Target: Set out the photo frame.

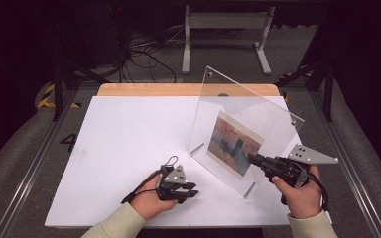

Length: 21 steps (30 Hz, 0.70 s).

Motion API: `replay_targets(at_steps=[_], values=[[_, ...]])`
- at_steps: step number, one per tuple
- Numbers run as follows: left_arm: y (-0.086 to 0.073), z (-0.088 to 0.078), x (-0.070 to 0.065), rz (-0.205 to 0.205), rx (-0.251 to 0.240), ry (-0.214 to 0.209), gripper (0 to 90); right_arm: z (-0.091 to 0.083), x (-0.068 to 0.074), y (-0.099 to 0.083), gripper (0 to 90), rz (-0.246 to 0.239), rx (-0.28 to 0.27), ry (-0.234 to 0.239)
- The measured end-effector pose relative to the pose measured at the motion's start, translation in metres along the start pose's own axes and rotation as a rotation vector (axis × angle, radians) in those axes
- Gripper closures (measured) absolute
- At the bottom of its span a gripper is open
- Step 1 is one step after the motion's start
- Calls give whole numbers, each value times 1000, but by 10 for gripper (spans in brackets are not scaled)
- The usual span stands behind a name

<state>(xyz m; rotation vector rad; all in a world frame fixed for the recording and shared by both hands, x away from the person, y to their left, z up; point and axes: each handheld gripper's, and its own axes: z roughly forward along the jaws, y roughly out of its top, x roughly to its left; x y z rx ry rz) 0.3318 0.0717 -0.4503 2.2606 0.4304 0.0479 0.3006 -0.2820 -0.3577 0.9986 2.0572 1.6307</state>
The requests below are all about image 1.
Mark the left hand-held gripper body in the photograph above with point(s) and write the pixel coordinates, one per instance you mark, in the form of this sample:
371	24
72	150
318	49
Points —
172	180

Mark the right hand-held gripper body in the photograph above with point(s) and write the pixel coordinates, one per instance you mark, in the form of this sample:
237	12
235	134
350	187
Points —
297	165

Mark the painting postcard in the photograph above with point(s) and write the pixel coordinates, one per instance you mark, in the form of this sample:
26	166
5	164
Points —
234	145

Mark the clear acrylic photo frame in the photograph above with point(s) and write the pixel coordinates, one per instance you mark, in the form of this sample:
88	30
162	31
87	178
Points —
244	99

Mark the person's left hand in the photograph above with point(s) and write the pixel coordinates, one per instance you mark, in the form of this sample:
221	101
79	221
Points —
149	201

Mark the person's right hand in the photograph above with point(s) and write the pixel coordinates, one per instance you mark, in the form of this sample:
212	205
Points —
301	201

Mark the white table board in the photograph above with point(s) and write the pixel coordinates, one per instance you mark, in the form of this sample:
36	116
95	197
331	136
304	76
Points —
129	132

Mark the black metal stand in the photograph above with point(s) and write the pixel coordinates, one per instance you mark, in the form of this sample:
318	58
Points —
327	86
59	86

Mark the white metal stand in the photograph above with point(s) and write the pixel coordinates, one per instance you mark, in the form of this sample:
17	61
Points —
226	20

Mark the yellow black floor tape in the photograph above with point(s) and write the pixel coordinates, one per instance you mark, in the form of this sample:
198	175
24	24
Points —
46	99

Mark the metal floor rail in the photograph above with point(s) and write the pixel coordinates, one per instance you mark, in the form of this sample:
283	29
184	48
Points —
29	172
354	178

